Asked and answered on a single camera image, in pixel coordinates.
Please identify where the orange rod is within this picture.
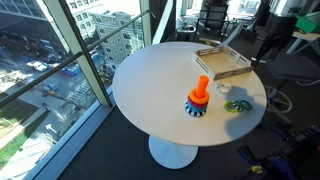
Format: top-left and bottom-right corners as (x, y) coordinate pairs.
(194, 75), (211, 99)

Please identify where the wooden tray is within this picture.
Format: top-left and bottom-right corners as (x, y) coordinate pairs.
(191, 44), (256, 82)

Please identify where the grey window mullion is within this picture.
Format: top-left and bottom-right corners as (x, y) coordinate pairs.
(43, 0), (113, 108)

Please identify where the black office chair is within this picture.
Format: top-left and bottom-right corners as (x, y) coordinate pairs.
(193, 2), (232, 43)

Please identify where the blue bar clamp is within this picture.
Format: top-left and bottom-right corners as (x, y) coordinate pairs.
(237, 144), (259, 166)
(264, 155), (298, 180)

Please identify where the dark window handrail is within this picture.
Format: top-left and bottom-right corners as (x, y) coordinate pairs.
(0, 9), (152, 108)

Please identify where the stool with metal footring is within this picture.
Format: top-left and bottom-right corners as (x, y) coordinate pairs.
(264, 53), (320, 115)

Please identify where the white background table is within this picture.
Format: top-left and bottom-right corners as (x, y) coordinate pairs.
(285, 30), (320, 56)

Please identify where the orange bumpy ring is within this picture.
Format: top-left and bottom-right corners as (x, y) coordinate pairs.
(188, 87), (211, 105)

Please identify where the red ring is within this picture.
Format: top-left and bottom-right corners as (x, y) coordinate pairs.
(186, 96), (209, 110)

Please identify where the blue ring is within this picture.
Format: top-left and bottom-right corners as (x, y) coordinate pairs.
(184, 101), (208, 114)

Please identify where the black white checkered base ring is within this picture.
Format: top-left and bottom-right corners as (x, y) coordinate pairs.
(183, 103), (208, 118)

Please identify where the white table pedestal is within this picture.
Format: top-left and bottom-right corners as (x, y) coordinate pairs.
(148, 134), (200, 170)

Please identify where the yellow green toothed ring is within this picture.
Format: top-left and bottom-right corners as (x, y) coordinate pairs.
(223, 100), (240, 114)

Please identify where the small black white checkered ring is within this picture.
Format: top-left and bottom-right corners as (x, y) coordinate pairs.
(232, 100), (245, 112)

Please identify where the dark green toothed ring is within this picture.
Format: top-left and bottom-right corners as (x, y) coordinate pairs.
(238, 99), (253, 112)

